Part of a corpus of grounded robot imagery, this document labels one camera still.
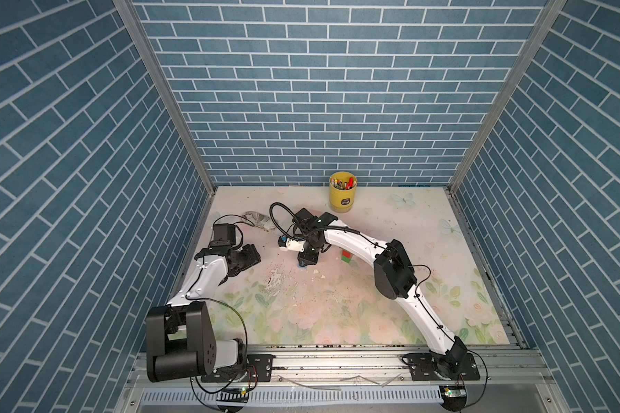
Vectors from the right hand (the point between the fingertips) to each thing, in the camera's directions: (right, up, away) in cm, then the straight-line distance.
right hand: (304, 259), depth 96 cm
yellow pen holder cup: (+15, +26, +8) cm, 32 cm away
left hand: (-15, +2, -7) cm, 17 cm away
